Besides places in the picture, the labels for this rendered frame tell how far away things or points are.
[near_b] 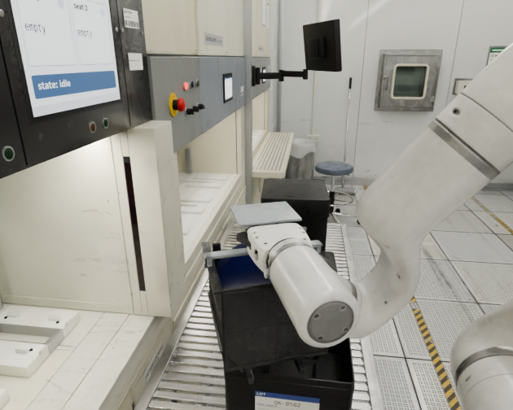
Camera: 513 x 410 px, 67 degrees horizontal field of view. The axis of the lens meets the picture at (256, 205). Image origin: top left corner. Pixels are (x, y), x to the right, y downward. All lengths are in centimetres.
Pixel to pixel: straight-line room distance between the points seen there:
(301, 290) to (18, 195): 88
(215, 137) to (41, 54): 181
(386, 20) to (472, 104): 461
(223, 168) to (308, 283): 200
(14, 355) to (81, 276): 25
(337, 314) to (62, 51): 59
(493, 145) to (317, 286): 24
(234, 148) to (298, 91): 267
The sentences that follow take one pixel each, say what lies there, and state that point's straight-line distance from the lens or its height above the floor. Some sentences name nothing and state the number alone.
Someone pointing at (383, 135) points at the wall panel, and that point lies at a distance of 513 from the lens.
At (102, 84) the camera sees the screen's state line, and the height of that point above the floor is 151.
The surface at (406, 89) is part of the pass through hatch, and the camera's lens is 497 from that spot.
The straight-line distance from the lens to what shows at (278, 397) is 93.
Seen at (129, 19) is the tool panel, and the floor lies 163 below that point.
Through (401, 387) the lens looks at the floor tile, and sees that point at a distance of 228.
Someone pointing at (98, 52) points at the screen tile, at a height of 156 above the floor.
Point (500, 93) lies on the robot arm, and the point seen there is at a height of 152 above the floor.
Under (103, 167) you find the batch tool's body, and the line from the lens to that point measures 103.
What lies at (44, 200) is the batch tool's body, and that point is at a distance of 116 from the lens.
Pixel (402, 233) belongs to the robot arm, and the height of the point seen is 137.
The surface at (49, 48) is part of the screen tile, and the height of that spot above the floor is 157.
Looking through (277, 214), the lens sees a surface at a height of 127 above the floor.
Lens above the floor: 155
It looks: 21 degrees down
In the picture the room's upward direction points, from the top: straight up
